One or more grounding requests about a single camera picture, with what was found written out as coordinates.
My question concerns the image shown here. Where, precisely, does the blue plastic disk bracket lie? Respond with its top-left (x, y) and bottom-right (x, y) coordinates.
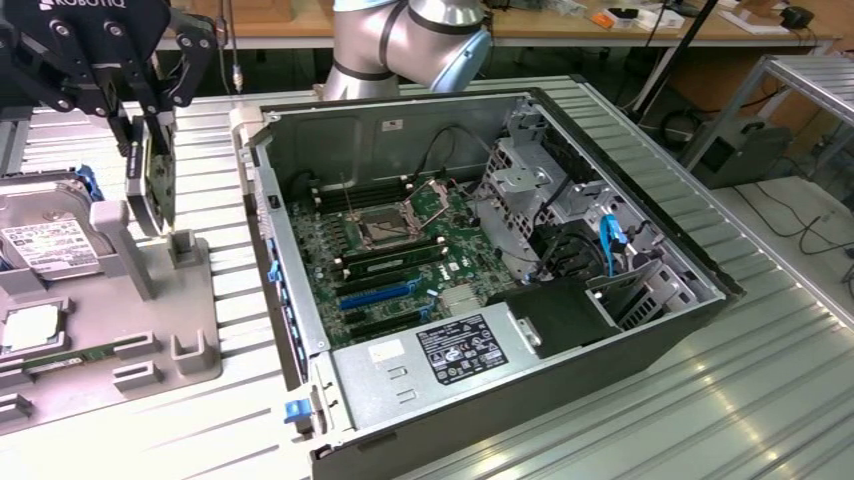
top-left (72, 161), bottom-right (103, 205)

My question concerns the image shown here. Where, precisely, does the black charger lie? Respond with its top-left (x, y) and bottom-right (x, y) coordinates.
top-left (778, 5), bottom-right (814, 30)

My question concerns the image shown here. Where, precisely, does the black floor cable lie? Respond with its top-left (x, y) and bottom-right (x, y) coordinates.
top-left (753, 179), bottom-right (854, 257)

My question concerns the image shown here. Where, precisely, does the black RAM slot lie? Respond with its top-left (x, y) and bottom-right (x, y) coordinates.
top-left (315, 186), bottom-right (414, 212)
top-left (311, 177), bottom-right (410, 200)

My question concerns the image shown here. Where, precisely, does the black wire bundle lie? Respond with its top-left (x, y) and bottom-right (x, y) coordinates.
top-left (531, 223), bottom-right (610, 287)

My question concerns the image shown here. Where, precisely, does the orange box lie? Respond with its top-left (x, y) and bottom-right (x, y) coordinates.
top-left (589, 7), bottom-right (644, 30)

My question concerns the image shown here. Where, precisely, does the installed green RAM stick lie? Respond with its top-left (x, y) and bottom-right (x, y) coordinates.
top-left (343, 238), bottom-right (447, 279)

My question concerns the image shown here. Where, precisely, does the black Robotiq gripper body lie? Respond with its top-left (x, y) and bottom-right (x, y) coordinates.
top-left (0, 0), bottom-right (174, 102)

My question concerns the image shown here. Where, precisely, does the black slanted pole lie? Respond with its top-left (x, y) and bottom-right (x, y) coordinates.
top-left (630, 0), bottom-right (724, 115)

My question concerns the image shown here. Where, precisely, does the blue case latch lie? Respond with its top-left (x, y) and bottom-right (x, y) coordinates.
top-left (282, 398), bottom-right (315, 427)

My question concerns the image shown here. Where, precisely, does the hanging arm cable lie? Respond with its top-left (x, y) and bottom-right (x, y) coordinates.
top-left (222, 0), bottom-right (247, 95)

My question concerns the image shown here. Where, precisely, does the black box under frame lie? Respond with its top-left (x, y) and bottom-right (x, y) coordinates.
top-left (693, 121), bottom-right (797, 190)

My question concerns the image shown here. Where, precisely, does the aluminium frame table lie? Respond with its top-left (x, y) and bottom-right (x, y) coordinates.
top-left (684, 52), bottom-right (854, 182)

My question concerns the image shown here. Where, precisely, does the perforated metal disk bay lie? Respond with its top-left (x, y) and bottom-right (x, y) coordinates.
top-left (477, 134), bottom-right (603, 282)

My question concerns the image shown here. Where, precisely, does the silver chipset heat sink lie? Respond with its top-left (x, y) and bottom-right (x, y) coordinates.
top-left (438, 285), bottom-right (483, 317)

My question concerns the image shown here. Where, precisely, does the wooden workbench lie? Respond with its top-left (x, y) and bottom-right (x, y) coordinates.
top-left (152, 0), bottom-right (844, 51)

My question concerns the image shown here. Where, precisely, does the silver CPU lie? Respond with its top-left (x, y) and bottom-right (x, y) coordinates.
top-left (0, 307), bottom-right (66, 352)

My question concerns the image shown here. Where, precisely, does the grey parts rack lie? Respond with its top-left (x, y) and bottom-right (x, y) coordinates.
top-left (0, 197), bottom-right (226, 441)

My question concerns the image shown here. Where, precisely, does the graphics card with black shroud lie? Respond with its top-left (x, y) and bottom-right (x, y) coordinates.
top-left (123, 112), bottom-right (180, 240)

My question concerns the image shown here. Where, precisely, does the black open PC case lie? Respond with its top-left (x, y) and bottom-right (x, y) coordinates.
top-left (229, 87), bottom-right (748, 480)

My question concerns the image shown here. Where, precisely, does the grey power supply with label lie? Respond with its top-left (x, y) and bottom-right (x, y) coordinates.
top-left (330, 299), bottom-right (543, 432)

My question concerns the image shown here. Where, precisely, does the metal socket cover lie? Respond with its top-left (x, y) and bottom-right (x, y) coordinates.
top-left (398, 178), bottom-right (457, 234)

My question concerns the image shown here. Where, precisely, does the loose green RAM stick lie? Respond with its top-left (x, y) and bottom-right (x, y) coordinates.
top-left (0, 337), bottom-right (147, 380)

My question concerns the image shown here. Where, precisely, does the long black expansion slot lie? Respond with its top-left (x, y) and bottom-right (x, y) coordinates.
top-left (333, 278), bottom-right (414, 302)
top-left (345, 312), bottom-right (430, 342)

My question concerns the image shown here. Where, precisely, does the hard disk with white label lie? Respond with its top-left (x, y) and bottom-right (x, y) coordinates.
top-left (0, 172), bottom-right (112, 282)

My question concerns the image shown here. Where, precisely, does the blue wire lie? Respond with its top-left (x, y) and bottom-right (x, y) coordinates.
top-left (598, 213), bottom-right (630, 279)

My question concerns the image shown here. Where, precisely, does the green motherboard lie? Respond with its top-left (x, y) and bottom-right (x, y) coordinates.
top-left (286, 177), bottom-right (529, 351)

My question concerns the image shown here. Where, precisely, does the CPU socket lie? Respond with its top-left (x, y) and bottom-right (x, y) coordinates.
top-left (353, 207), bottom-right (421, 250)

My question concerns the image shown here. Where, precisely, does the black plastic air shroud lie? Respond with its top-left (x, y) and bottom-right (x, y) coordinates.
top-left (486, 277), bottom-right (628, 360)

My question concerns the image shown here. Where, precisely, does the blue expansion slot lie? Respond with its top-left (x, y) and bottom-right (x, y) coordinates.
top-left (338, 289), bottom-right (421, 312)

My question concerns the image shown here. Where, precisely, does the thin metal locking lever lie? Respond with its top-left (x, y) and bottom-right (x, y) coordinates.
top-left (338, 172), bottom-right (361, 222)

